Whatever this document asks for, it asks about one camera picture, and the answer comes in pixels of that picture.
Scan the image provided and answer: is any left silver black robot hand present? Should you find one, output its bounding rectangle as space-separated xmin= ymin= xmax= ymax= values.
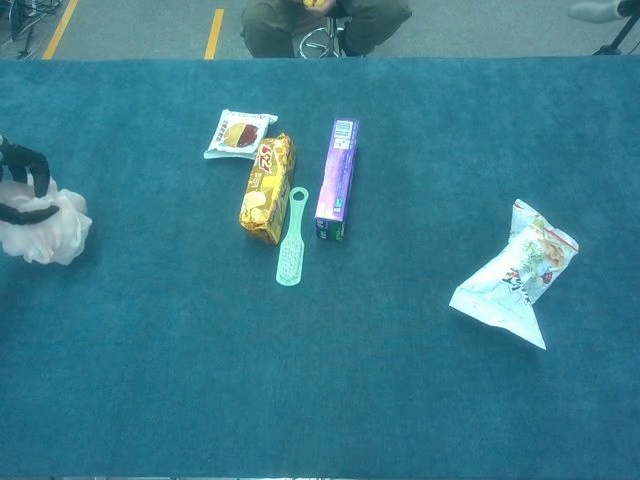
xmin=0 ymin=134 xmax=61 ymax=226

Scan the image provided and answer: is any white bath loofah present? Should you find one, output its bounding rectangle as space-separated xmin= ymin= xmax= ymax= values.
xmin=0 ymin=180 xmax=94 ymax=266

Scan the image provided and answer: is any small white pastry packet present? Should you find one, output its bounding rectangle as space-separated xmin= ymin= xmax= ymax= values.
xmin=203 ymin=108 xmax=279 ymax=161

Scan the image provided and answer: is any gold foil snack pack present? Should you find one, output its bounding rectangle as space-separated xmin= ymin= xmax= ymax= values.
xmin=238 ymin=132 xmax=297 ymax=246

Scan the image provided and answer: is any light green brush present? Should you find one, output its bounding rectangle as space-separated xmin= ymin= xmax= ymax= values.
xmin=275 ymin=186 xmax=310 ymax=288

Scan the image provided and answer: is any purple toothpaste box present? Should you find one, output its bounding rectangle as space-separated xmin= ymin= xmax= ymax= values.
xmin=313 ymin=117 xmax=360 ymax=242

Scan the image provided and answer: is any white and red snack bag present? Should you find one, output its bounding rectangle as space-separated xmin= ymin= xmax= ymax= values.
xmin=448 ymin=198 xmax=580 ymax=351

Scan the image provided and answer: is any dark metal rack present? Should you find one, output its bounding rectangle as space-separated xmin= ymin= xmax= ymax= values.
xmin=0 ymin=0 xmax=64 ymax=60

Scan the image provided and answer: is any teal table cloth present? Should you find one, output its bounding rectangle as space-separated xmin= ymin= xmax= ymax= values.
xmin=0 ymin=56 xmax=640 ymax=479

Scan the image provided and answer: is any seated person in green trousers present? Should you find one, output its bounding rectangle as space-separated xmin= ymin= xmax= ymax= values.
xmin=239 ymin=0 xmax=414 ymax=59

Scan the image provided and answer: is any chrome stool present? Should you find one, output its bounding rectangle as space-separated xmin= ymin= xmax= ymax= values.
xmin=298 ymin=14 xmax=354 ymax=59

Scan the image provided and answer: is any black tripod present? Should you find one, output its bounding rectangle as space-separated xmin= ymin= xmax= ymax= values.
xmin=592 ymin=12 xmax=640 ymax=56

